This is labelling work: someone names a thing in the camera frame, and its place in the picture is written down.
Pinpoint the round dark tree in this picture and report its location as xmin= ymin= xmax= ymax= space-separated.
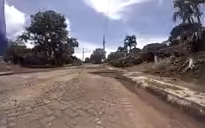
xmin=89 ymin=48 xmax=106 ymax=65

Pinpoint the grey utility pole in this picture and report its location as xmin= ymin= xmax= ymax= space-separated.
xmin=102 ymin=35 xmax=107 ymax=65

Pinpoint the thin lamp pole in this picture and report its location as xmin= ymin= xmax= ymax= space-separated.
xmin=81 ymin=48 xmax=85 ymax=63

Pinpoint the brown brick paved road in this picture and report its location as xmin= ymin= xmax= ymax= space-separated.
xmin=0 ymin=63 xmax=205 ymax=128

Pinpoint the large dark tree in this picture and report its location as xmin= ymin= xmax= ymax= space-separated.
xmin=19 ymin=9 xmax=80 ymax=66

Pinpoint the pale pavement with kerb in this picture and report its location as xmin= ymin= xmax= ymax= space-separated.
xmin=106 ymin=66 xmax=205 ymax=116

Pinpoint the row of bushes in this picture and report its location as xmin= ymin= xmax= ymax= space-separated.
xmin=4 ymin=41 xmax=83 ymax=67

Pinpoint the earth bank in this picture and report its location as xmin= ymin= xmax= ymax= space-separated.
xmin=109 ymin=23 xmax=205 ymax=94

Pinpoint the tall palm tree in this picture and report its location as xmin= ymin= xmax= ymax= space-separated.
xmin=172 ymin=0 xmax=205 ymax=25

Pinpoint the pale kerb strip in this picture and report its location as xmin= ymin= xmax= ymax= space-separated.
xmin=0 ymin=70 xmax=15 ymax=78

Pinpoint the pale post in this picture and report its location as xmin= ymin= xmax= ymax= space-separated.
xmin=153 ymin=53 xmax=159 ymax=65

